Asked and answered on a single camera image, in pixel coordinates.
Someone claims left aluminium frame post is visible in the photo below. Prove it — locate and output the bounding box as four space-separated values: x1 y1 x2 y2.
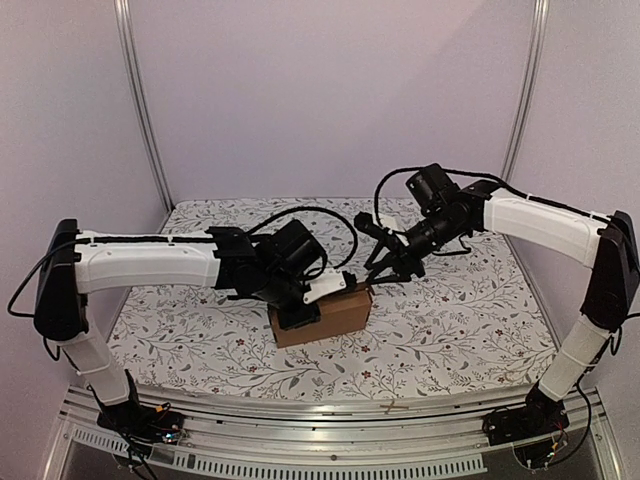
113 0 175 213

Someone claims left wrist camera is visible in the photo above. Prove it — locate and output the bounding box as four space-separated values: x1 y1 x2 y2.
302 269 357 304

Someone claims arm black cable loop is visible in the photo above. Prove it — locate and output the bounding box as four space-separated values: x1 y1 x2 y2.
247 205 359 281
373 167 476 256

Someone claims floral patterned table cloth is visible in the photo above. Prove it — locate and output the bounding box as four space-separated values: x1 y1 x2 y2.
107 197 559 404

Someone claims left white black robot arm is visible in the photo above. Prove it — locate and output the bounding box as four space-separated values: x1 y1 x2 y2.
27 219 344 434

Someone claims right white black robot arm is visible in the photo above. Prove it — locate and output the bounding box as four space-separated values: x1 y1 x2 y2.
355 163 639 436

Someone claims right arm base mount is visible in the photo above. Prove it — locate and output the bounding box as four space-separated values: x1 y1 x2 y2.
482 391 569 446

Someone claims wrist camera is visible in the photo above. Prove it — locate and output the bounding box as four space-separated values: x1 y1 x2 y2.
302 269 357 304
353 212 389 241

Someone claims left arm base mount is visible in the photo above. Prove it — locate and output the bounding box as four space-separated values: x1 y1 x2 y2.
97 400 186 444

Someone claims brown cardboard paper box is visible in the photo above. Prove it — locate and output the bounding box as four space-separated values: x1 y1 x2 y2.
267 283 373 349

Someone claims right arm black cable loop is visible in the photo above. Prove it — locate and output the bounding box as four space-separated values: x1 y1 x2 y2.
373 167 476 256

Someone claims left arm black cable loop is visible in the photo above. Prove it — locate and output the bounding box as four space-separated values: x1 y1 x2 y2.
247 205 359 281

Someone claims right aluminium frame post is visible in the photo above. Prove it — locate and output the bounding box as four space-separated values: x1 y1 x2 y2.
501 0 550 181

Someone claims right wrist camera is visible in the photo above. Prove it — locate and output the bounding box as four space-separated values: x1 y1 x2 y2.
353 212 389 241

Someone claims aluminium frame post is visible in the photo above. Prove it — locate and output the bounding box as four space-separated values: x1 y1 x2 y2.
113 0 175 213
501 0 550 181

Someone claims aluminium front rail base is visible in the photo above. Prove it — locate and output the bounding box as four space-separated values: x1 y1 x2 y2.
39 384 626 480

